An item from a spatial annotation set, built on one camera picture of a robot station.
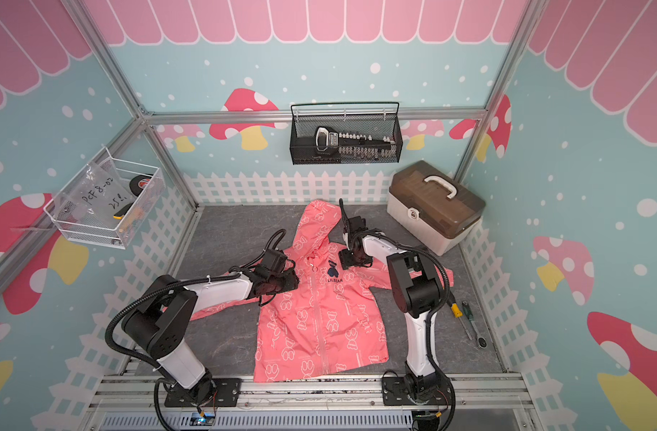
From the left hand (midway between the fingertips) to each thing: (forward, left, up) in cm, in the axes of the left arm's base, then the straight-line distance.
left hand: (293, 285), depth 94 cm
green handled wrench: (-18, -61, 0) cm, 63 cm away
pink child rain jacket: (-12, -15, 0) cm, 19 cm away
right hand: (+11, -21, 0) cm, 23 cm away
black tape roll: (+16, +45, +32) cm, 58 cm away
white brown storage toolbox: (+22, -48, +18) cm, 56 cm away
